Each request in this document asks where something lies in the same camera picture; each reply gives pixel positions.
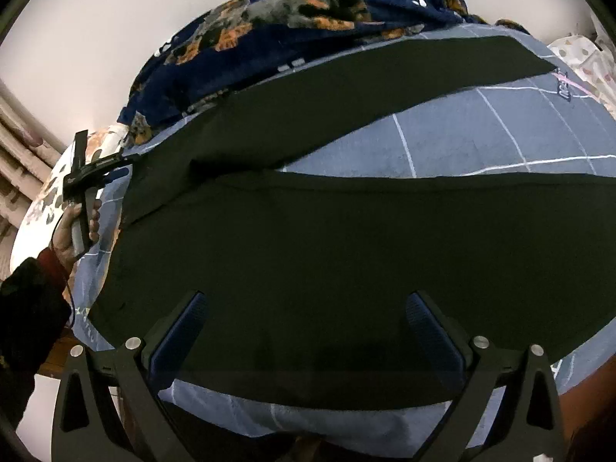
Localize navy dog print blanket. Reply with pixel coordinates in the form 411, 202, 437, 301
118, 0, 543, 145

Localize wooden bed frame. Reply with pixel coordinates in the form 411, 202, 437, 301
38, 328, 80, 378

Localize black pants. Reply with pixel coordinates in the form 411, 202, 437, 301
89, 50, 615, 410

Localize white dotted cloth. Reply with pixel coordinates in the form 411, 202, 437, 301
548, 13, 616, 117

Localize blue grid bedsheet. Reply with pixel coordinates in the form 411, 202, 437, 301
73, 24, 615, 457

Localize white floral pillow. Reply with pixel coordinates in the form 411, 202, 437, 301
9, 123, 129, 273

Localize beige curtain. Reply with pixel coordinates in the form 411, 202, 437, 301
1, 88, 60, 278

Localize person's left hand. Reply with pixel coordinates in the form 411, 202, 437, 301
50, 199, 101, 274

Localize left forearm dark sleeve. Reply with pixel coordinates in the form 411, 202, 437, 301
0, 248, 71, 428

